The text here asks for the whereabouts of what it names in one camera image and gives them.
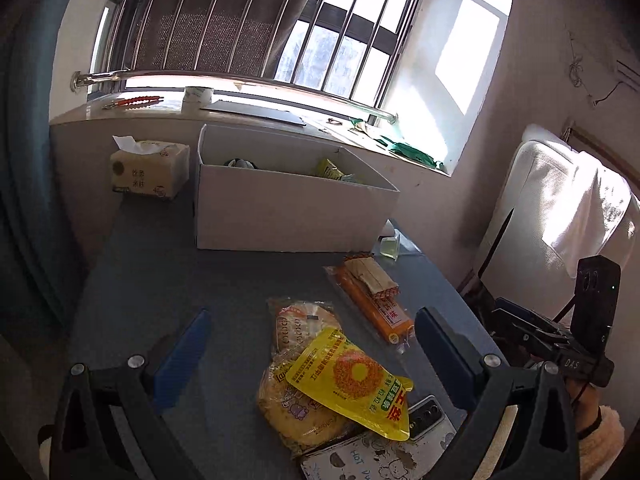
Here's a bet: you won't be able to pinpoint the fuzzy beige right sleeve forearm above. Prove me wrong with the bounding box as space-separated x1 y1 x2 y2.
577 405 625 479

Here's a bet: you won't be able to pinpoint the person's right hand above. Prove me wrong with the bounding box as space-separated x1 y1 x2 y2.
565 378 600 432

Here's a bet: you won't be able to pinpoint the orange wrapped biscuit packet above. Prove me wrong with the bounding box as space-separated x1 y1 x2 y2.
324 252 413 346

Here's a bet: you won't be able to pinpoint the smartphone with cartoon case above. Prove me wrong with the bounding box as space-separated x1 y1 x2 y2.
300 396 456 480

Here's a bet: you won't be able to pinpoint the round cake packets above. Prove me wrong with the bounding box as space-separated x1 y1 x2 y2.
255 297 357 458

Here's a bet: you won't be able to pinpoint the yellow sunflower seed packet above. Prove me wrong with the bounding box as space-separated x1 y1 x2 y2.
285 327 411 441

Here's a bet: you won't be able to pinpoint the small jelly cup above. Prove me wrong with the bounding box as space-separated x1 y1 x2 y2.
380 236 400 261

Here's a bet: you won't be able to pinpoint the white office chair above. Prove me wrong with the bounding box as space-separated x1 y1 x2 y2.
473 124 639 318

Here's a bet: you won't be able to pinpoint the white cardboard box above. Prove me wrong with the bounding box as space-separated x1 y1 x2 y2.
194 124 400 252

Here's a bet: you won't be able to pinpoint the tissue box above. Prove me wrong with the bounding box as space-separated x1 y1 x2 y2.
110 136 190 200

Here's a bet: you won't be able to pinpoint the green plastic bag on sill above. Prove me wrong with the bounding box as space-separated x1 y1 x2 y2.
388 142 446 171

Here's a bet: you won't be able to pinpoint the yellow-green snack packet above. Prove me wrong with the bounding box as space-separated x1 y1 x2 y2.
316 158 356 183

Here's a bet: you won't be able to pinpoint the grey flat tablet on sill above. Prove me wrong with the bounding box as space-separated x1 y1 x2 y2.
201 100 306 127

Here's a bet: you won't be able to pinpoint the red pens on sill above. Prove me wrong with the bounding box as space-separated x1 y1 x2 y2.
103 96 164 110

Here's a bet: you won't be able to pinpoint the steel window guard railing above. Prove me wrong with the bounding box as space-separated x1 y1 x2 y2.
70 0 420 122

